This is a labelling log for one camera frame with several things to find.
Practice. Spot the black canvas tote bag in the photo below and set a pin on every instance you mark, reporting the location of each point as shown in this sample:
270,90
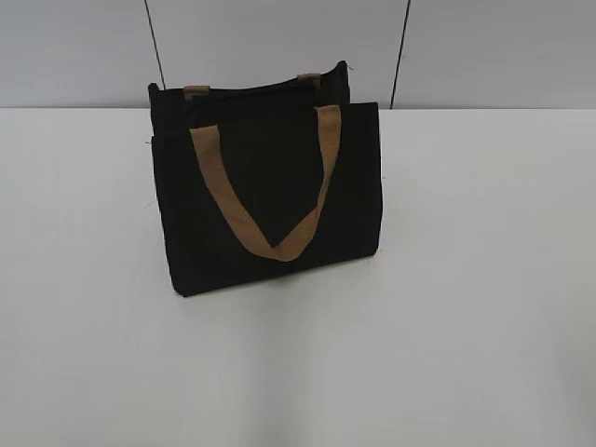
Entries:
202,252

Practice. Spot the tan front bag handle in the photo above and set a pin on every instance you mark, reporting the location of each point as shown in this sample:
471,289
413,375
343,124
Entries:
269,174

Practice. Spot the tan bag handle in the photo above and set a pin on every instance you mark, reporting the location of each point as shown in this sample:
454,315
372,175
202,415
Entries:
189,92
269,174

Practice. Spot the tan rear bag handle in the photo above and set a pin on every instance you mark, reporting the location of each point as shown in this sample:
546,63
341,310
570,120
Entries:
189,92

